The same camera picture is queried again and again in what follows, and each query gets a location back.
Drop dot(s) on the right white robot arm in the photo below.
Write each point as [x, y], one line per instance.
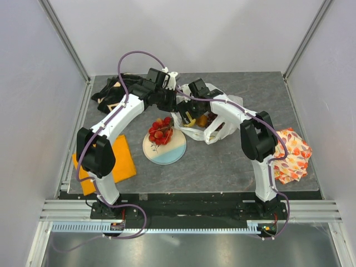
[258, 137]

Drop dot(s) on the white plastic bag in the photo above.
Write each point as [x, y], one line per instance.
[208, 135]

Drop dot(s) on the red fake cherry bunch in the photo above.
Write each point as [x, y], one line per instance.
[161, 131]

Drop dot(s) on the brown fake kiwi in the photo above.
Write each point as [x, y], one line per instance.
[202, 121]

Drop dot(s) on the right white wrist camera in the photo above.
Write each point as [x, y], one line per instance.
[185, 89]

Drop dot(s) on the black patterned cloth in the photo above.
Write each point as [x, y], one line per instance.
[112, 93]

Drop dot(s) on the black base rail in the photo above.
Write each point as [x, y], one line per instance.
[240, 206]

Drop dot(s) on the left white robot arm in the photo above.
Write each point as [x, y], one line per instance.
[94, 152]

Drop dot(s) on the yellow fake banana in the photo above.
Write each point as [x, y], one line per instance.
[190, 122]

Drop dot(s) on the floral orange cloth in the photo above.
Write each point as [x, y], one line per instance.
[295, 165]

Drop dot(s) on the dark red fake grapes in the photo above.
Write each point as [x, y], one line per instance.
[211, 118]

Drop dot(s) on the orange folded cloth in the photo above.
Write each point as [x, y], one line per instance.
[124, 167]

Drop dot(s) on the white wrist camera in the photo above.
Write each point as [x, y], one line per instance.
[185, 89]
[170, 80]

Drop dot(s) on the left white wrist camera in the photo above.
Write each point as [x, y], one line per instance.
[170, 80]

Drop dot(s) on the cream and blue plate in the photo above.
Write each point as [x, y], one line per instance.
[168, 153]

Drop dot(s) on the grey stone mat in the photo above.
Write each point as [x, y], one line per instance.
[222, 166]

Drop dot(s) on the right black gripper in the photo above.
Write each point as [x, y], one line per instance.
[183, 107]

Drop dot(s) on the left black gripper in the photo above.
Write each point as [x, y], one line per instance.
[172, 106]

